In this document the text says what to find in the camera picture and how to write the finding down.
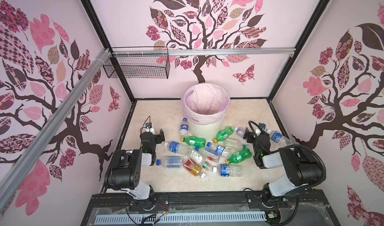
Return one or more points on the pepsi label bottle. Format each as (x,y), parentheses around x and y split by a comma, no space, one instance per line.
(184,128)

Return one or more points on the aluminium frame rail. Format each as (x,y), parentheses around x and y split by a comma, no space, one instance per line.
(203,52)
(11,182)

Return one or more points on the left aluminium frame rail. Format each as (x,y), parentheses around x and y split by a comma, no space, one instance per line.
(11,182)

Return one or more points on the cream plastic waste bin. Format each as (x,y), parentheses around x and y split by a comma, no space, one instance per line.
(208,131)

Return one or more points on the small bottle blue label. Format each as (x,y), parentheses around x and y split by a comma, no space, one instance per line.
(222,151)

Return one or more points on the orange drink red label bottle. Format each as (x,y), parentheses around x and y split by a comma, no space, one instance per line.
(192,167)

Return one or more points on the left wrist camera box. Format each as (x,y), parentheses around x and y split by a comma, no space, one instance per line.
(149,128)

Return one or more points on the clear bottle blue cap red label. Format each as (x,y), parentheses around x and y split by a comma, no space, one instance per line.
(209,153)

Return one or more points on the clear bottle blue label front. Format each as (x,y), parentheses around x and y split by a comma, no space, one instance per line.
(224,170)

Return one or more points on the clear bottle green white label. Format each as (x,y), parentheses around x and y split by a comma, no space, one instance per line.
(200,160)

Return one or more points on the clear bottle blue label white cap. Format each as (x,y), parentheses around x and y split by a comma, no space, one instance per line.
(178,148)

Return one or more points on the clear crushed bottle yellow label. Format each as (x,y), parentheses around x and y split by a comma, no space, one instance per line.
(233,144)

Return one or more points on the back aluminium frame rail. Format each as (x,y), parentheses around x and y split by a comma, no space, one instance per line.
(203,52)

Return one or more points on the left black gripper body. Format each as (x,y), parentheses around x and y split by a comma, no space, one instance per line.
(158,136)

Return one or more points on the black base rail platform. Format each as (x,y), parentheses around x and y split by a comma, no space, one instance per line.
(306,208)

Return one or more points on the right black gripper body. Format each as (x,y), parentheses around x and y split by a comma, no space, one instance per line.
(250,135)

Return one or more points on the white slotted cable duct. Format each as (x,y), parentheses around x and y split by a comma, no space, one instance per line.
(179,218)

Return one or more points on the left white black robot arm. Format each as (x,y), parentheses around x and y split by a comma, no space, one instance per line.
(124,170)

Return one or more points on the clear bottle blue cap lower left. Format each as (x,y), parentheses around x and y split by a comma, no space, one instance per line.
(170,162)

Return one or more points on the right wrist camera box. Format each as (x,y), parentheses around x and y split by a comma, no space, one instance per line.
(262,126)

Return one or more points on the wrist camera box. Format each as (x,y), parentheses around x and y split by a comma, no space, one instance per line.
(149,128)
(262,126)

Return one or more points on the black wire mesh basket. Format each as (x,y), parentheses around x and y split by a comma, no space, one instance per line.
(143,62)

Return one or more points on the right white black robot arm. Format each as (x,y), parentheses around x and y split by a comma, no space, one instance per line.
(304,169)

